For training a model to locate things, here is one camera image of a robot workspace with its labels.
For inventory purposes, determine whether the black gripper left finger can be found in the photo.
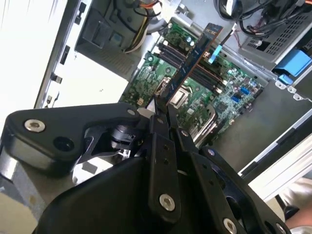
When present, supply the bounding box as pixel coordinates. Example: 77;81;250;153
0;94;183;218

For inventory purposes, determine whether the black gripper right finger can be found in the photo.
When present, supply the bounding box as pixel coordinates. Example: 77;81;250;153
167;104;291;234

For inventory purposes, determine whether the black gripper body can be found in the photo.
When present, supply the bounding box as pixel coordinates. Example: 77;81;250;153
34;156;220;234

